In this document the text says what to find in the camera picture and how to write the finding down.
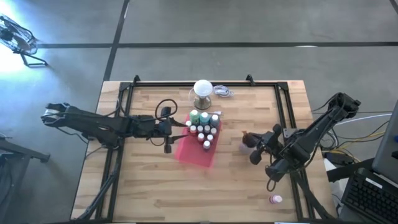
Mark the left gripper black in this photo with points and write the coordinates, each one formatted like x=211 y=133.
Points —
x=152 y=127

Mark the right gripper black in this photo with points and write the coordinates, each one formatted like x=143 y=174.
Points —
x=269 y=142

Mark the purple plastic cup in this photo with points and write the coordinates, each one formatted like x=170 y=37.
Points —
x=244 y=149

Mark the green paint bottle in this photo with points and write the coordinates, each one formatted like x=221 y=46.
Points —
x=194 y=115

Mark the large teal paint bottle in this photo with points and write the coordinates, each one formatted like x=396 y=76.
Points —
x=204 y=117

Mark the pink plastic tray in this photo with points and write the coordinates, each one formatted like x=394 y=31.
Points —
x=194 y=155

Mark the reddish brown paint bottle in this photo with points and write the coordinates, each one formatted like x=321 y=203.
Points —
x=210 y=137

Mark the pink paint bottle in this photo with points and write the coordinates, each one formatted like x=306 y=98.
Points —
x=275 y=199

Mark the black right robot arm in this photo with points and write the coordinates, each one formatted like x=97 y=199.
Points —
x=317 y=133

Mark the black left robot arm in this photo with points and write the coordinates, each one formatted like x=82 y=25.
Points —
x=93 y=124

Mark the white dome glass jar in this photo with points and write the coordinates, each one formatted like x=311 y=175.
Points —
x=202 y=90

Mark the black power brick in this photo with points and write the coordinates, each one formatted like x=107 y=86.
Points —
x=340 y=157

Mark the black keyboard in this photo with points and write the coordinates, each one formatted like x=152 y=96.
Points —
x=370 y=199

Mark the black side cart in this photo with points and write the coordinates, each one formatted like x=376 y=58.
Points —
x=15 y=149

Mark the black floor fan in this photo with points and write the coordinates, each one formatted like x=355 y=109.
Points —
x=17 y=39

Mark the black metal table frame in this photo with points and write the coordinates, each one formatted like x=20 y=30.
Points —
x=174 y=84

